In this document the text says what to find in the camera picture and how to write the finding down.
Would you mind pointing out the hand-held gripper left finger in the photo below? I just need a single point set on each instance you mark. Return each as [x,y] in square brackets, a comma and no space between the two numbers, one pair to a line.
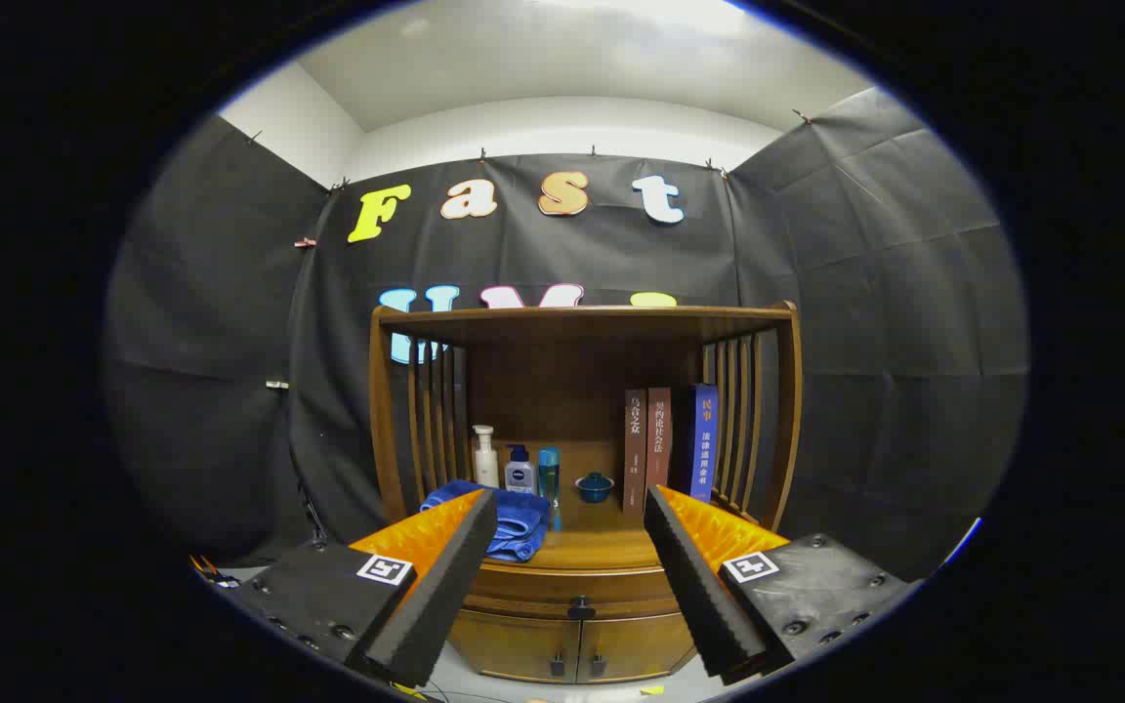
[445,576]

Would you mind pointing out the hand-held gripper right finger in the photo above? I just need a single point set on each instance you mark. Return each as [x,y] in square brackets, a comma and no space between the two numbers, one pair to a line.
[694,576]

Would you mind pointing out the brown wooden drawer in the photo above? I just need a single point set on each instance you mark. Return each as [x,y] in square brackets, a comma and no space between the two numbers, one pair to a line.
[533,591]

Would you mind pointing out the wooden cabinet door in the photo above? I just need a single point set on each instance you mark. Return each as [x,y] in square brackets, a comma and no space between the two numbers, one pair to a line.
[636,644]
[514,644]

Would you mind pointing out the wooden countertop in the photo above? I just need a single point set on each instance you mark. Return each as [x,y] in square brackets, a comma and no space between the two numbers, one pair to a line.
[602,547]

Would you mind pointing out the brown wooden cabinet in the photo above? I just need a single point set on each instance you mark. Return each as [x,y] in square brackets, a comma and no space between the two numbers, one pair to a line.
[562,371]

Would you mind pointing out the folded blue towel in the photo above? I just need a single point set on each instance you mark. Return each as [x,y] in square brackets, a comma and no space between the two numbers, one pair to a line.
[523,522]

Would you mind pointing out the white pump bottle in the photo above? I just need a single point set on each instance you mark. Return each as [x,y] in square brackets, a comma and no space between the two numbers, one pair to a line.
[486,467]

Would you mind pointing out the white lotion bottle blue cap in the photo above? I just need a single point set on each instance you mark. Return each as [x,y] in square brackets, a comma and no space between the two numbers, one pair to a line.
[520,476]

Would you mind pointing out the blue lidded teacup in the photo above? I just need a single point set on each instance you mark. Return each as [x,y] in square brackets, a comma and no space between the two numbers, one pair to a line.
[595,488]

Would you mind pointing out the blue book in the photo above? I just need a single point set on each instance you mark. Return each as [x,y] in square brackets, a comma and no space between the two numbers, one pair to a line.
[705,439]

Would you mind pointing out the dark brown book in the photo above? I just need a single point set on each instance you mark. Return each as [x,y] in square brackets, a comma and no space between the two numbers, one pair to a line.
[635,449]

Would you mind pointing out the reddish brown book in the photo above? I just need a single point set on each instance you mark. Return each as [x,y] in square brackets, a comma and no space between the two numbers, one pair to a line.
[659,439]

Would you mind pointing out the clear teal bottle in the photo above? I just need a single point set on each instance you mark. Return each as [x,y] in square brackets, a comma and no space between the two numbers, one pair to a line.
[549,478]

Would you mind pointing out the black backdrop cloth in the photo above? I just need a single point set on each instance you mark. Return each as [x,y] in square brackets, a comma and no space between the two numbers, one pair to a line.
[865,293]

